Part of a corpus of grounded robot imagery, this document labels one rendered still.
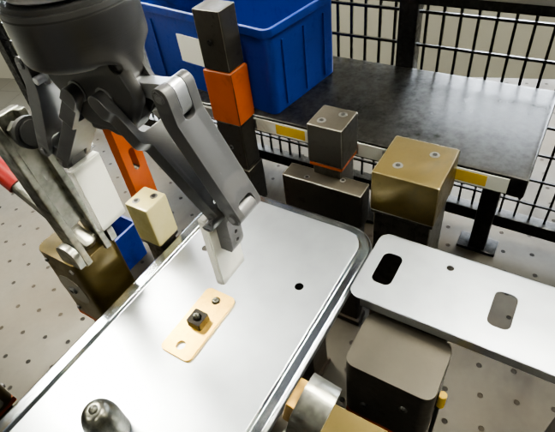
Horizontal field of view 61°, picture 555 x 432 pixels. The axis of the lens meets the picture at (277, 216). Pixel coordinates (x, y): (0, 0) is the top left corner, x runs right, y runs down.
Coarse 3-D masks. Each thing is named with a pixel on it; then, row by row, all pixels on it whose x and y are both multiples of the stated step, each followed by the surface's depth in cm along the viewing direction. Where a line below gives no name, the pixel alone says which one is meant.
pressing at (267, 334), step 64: (192, 256) 56; (256, 256) 55; (320, 256) 54; (128, 320) 50; (256, 320) 49; (320, 320) 48; (64, 384) 46; (128, 384) 45; (192, 384) 44; (256, 384) 43
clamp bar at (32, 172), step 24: (0, 120) 41; (24, 120) 40; (0, 144) 41; (24, 144) 40; (24, 168) 43; (48, 168) 46; (48, 192) 46; (72, 192) 47; (48, 216) 47; (72, 216) 49; (72, 240) 48; (96, 240) 52
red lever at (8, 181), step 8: (0, 160) 50; (0, 168) 50; (8, 168) 50; (0, 176) 50; (8, 176) 50; (8, 184) 50; (16, 184) 50; (16, 192) 50; (24, 192) 50; (24, 200) 50; (32, 200) 50; (80, 232) 50; (88, 232) 51; (80, 240) 50; (88, 240) 50; (88, 248) 50
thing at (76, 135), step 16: (64, 96) 30; (80, 96) 30; (64, 112) 31; (80, 112) 31; (64, 128) 34; (80, 128) 34; (96, 128) 36; (64, 144) 36; (80, 144) 36; (64, 160) 37
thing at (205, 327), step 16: (208, 288) 52; (208, 304) 50; (224, 304) 50; (192, 320) 48; (208, 320) 49; (176, 336) 48; (192, 336) 48; (208, 336) 48; (176, 352) 46; (192, 352) 46
